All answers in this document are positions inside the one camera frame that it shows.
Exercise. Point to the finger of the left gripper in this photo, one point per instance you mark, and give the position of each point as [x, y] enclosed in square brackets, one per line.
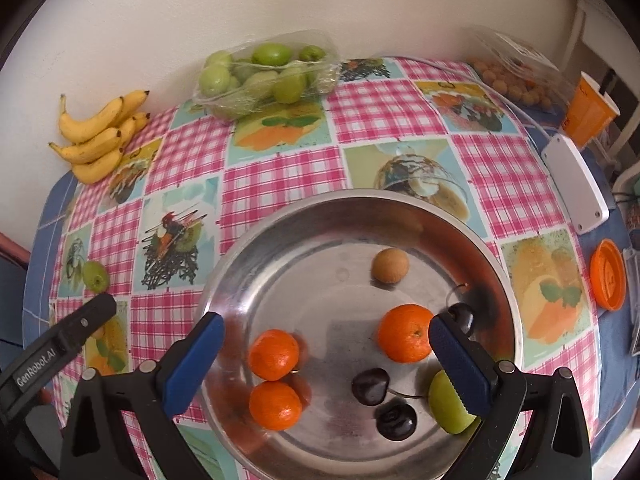
[45, 357]

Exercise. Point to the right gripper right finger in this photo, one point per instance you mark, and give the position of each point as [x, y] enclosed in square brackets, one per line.
[556, 441]

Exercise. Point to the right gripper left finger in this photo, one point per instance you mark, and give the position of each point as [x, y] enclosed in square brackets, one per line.
[96, 443]

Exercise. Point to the large green fruit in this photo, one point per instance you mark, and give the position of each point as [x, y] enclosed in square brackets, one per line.
[446, 406]

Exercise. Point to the small dark cherry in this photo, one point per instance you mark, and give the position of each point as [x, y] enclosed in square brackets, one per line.
[462, 313]

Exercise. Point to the orange tangerine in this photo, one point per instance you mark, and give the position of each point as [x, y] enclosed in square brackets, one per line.
[403, 333]
[275, 406]
[273, 355]

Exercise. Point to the dark cherry with stem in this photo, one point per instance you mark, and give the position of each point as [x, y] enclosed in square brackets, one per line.
[371, 387]

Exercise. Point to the brown longan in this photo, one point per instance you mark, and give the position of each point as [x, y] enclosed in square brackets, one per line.
[390, 266]

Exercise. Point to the plastic tray of green fruits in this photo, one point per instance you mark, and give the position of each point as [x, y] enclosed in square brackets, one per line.
[284, 69]

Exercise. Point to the small green fruit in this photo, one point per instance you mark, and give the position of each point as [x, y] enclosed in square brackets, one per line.
[95, 277]

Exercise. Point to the orange round lid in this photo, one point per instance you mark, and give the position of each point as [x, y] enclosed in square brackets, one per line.
[607, 274]

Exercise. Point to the pink checkered fruit tablecloth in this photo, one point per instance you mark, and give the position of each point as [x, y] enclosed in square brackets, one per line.
[190, 185]

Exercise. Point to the yellow banana bottom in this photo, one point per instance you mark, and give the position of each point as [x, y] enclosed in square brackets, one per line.
[96, 171]

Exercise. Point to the yellow banana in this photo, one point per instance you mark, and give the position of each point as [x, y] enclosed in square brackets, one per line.
[96, 171]
[130, 104]
[80, 131]
[89, 151]

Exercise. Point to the metal round tray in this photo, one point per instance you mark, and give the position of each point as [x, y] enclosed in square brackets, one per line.
[307, 270]

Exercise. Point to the yellow banana middle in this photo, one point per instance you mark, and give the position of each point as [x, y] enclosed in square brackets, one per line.
[89, 151]

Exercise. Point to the white rectangular device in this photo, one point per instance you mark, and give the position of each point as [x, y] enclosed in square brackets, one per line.
[578, 189]

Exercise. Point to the yellow banana top front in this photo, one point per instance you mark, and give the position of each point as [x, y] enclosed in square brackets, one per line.
[80, 131]

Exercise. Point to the yellow banana hidden back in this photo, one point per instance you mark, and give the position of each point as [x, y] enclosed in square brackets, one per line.
[131, 126]

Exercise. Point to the yellow banana top back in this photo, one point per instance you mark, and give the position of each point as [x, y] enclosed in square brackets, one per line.
[130, 104]

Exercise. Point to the orange paper cup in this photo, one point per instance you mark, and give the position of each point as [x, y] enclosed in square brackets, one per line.
[589, 113]

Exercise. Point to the clear box of longans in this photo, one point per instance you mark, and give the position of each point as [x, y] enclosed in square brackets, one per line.
[518, 71]

